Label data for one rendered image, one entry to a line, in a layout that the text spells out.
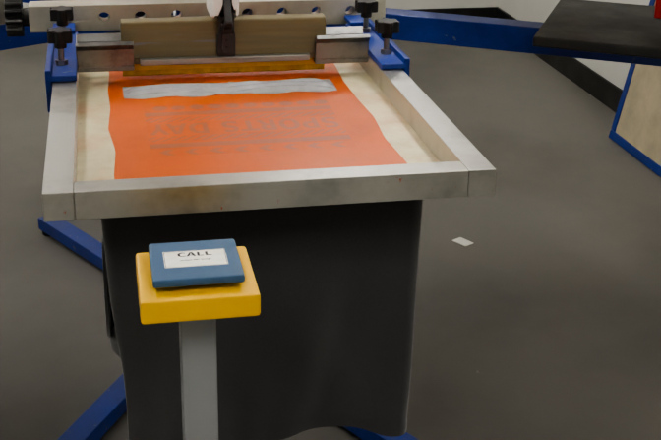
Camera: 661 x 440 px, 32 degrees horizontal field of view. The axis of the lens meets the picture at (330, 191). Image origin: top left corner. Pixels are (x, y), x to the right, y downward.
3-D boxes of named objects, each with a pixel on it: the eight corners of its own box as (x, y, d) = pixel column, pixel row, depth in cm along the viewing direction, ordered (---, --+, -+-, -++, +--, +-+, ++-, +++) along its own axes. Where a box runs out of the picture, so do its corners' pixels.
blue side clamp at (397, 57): (408, 97, 196) (410, 58, 193) (380, 98, 195) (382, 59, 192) (369, 52, 223) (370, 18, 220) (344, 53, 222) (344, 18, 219)
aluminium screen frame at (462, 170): (494, 195, 151) (496, 168, 150) (43, 221, 140) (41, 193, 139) (363, 46, 223) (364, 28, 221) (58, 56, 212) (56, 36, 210)
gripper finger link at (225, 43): (215, 18, 196) (216, 55, 198) (217, 22, 193) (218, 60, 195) (234, 17, 196) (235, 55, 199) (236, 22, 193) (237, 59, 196)
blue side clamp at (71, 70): (79, 111, 185) (76, 69, 183) (47, 112, 184) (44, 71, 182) (80, 62, 212) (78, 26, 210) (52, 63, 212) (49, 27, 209)
